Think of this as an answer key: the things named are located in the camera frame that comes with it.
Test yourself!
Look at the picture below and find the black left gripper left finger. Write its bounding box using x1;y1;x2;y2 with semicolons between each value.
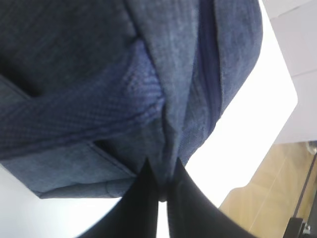
80;161;159;238

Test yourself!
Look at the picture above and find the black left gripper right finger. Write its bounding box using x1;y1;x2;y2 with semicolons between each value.
167;160;254;238

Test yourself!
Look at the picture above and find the dark blue lunch bag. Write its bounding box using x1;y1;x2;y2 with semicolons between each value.
0;0;263;199

